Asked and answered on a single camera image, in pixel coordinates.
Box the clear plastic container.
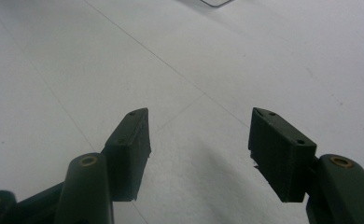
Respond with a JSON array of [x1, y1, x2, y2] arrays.
[[200, 0, 236, 8]]

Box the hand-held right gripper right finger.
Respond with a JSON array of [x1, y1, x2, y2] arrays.
[[247, 106, 318, 203]]

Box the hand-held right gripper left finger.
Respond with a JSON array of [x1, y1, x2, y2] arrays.
[[101, 107, 152, 203]]

